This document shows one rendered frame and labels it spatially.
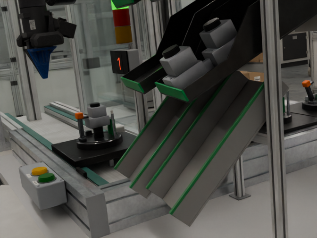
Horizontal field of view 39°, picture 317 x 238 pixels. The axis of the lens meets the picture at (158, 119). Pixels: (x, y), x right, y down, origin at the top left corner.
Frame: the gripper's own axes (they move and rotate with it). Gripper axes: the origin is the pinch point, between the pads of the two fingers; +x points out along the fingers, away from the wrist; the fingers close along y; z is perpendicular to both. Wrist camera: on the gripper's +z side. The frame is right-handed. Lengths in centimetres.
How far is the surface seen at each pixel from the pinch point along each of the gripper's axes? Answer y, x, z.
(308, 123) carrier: -7, 29, 74
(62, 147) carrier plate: 30.0, 28.2, 8.9
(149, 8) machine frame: 83, -11, 72
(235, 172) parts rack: -15, 33, 40
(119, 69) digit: 24.0, 6.9, 28.4
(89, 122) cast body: 22.6, 20.6, 16.0
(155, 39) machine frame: 84, 3, 73
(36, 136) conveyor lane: 62, 31, 8
